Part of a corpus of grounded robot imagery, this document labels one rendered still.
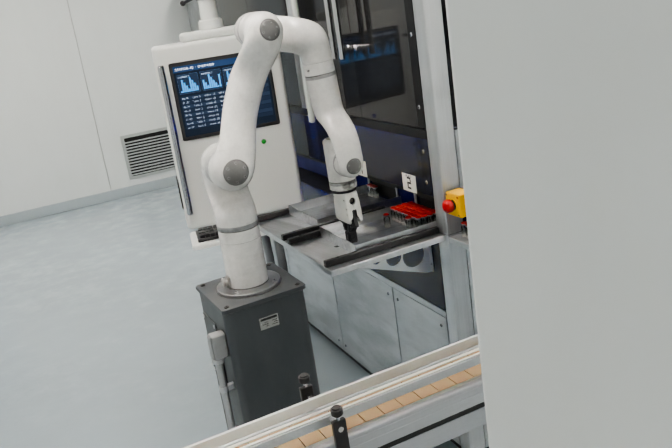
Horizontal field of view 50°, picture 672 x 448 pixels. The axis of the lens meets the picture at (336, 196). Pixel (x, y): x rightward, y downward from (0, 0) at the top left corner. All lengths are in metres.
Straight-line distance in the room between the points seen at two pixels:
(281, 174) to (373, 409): 1.84
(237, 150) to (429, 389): 0.91
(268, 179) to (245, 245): 1.00
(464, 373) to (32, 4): 6.42
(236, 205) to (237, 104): 0.28
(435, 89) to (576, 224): 1.68
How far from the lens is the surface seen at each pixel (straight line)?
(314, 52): 2.08
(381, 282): 2.80
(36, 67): 7.40
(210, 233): 2.86
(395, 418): 1.32
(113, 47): 7.47
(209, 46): 2.95
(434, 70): 2.18
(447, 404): 1.37
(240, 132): 2.01
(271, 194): 3.06
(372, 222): 2.49
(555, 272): 0.56
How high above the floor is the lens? 1.64
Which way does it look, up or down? 15 degrees down
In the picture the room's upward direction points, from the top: 8 degrees counter-clockwise
